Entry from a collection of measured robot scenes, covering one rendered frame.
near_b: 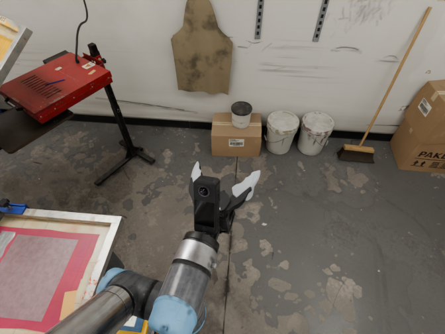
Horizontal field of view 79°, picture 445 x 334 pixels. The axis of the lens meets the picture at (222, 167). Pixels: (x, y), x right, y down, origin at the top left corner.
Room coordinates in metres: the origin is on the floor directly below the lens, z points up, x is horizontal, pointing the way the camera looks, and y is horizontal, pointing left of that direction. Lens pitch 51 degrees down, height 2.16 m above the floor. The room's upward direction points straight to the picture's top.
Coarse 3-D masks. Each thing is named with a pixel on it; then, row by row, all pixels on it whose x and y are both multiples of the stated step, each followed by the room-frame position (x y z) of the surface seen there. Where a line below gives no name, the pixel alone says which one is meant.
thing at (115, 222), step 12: (12, 216) 0.66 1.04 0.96; (24, 216) 0.66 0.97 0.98; (36, 216) 0.65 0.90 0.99; (48, 216) 0.65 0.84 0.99; (60, 216) 0.65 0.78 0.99; (72, 216) 0.65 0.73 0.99; (84, 216) 0.65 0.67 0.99; (96, 216) 0.65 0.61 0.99; (108, 216) 0.65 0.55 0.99; (120, 228) 0.60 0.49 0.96; (108, 240) 0.53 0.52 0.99; (108, 252) 0.47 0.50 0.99; (96, 264) 0.42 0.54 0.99; (96, 276) 0.37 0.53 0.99; (96, 288) 0.32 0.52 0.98; (84, 300) 0.27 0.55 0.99
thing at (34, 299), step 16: (0, 272) 0.39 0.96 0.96; (16, 272) 0.39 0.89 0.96; (0, 288) 0.33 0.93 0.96; (16, 288) 0.33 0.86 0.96; (32, 288) 0.33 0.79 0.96; (48, 288) 0.33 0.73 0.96; (64, 288) 0.33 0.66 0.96; (0, 304) 0.27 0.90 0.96; (16, 304) 0.27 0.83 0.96; (32, 304) 0.27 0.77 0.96; (48, 304) 0.27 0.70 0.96; (0, 320) 0.21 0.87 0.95; (16, 320) 0.21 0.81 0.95; (32, 320) 0.21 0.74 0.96; (48, 320) 0.21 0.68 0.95
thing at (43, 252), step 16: (16, 240) 0.54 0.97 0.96; (32, 240) 0.54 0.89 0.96; (48, 240) 0.54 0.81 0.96; (64, 240) 0.54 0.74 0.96; (80, 240) 0.54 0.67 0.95; (96, 240) 0.54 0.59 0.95; (16, 256) 0.46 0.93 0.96; (32, 256) 0.46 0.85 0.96; (48, 256) 0.46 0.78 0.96; (64, 256) 0.46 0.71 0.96; (80, 256) 0.46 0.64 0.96; (32, 272) 0.39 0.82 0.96; (48, 272) 0.39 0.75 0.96; (64, 272) 0.39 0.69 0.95; (80, 272) 0.39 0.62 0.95
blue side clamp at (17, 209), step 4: (12, 204) 0.70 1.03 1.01; (16, 204) 0.70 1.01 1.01; (20, 204) 0.70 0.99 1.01; (24, 204) 0.70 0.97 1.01; (0, 208) 0.69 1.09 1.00; (4, 208) 0.69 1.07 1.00; (12, 208) 0.69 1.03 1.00; (16, 208) 0.69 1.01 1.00; (20, 208) 0.69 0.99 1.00; (24, 208) 0.69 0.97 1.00; (28, 208) 0.70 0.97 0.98; (4, 212) 0.67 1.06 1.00; (8, 212) 0.67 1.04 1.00; (12, 212) 0.67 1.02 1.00; (16, 212) 0.67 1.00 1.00; (20, 212) 0.67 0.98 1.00
